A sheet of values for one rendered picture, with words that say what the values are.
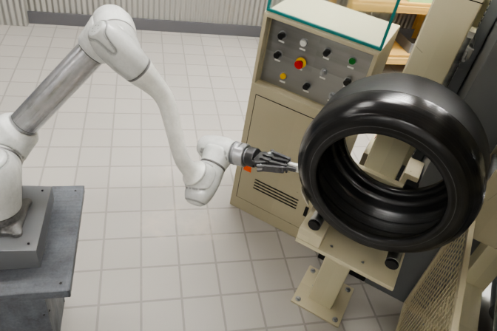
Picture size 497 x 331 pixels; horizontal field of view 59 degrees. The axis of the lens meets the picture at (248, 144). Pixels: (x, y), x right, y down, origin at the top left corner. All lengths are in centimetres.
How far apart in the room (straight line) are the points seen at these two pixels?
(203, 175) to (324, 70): 82
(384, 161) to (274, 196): 96
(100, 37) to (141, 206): 156
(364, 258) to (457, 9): 87
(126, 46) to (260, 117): 109
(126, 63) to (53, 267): 77
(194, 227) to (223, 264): 30
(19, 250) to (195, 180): 62
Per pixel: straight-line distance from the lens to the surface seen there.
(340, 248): 165
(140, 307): 234
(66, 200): 191
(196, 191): 159
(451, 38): 152
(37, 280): 169
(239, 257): 254
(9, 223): 170
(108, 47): 137
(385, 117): 124
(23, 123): 169
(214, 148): 165
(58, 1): 472
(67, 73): 159
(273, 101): 222
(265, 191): 257
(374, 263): 167
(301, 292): 248
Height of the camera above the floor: 202
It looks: 38 degrees down
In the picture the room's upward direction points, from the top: 11 degrees clockwise
